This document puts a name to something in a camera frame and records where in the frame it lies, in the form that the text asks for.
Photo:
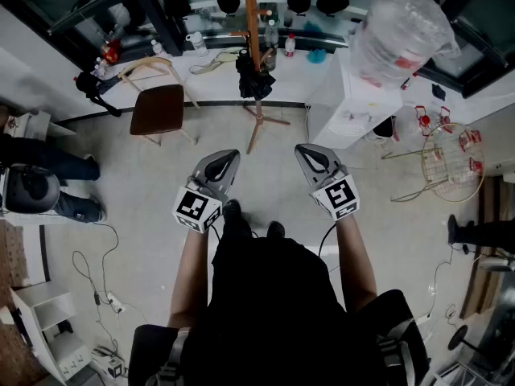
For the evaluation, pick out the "black framed window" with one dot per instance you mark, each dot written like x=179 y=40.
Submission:
x=80 y=10
x=483 y=34

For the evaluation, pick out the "teal fluffy cloth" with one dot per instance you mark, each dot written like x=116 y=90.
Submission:
x=317 y=56

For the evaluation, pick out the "person's right black shoe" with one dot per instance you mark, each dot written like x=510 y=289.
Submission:
x=276 y=229

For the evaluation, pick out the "plastic-wrapped water jug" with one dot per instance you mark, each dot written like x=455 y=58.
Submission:
x=402 y=26

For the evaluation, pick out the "black round-base stand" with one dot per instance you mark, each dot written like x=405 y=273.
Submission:
x=458 y=337

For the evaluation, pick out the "small clear bottle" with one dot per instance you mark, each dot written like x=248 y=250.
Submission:
x=157 y=48

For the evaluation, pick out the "red label white bottle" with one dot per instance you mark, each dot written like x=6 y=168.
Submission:
x=290 y=46

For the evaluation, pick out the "red clasp glass jar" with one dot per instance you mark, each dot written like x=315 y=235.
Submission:
x=444 y=116
x=476 y=166
x=470 y=140
x=422 y=121

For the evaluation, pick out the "beige tote bag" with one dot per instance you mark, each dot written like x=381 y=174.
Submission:
x=219 y=56

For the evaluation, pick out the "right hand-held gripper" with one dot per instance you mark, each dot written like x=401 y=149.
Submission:
x=338 y=197

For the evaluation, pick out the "brown seat wooden chair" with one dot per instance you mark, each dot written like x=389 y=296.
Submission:
x=157 y=109

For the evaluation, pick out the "person's left forearm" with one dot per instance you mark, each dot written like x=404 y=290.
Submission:
x=191 y=272

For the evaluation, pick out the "black pouch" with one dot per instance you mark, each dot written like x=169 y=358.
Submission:
x=438 y=91

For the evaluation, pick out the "black umbrella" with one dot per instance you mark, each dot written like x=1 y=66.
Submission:
x=254 y=80

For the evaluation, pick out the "white shelf unit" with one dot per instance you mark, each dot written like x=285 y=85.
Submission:
x=52 y=316

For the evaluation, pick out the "white low ledge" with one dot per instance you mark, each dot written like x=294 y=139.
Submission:
x=217 y=89

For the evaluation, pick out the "white water dispenser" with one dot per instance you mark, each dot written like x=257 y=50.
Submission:
x=342 y=107

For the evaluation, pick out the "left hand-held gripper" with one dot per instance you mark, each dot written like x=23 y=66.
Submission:
x=193 y=207

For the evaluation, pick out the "person's black clothing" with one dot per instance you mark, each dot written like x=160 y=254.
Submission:
x=273 y=316

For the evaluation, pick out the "red packet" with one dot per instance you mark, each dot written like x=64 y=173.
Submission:
x=111 y=52

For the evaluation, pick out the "wooden coat stand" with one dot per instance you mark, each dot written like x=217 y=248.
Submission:
x=250 y=14

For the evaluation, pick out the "person's right forearm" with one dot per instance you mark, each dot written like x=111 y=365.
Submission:
x=356 y=264

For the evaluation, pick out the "person's left black shoe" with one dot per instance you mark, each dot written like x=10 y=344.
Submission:
x=232 y=211

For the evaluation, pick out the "clear plastic bottle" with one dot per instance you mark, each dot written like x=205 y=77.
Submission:
x=269 y=59

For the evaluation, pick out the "white power strip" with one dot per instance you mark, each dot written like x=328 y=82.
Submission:
x=115 y=302
x=424 y=319

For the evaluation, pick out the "person's black shoe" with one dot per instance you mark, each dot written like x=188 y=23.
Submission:
x=232 y=211
x=276 y=229

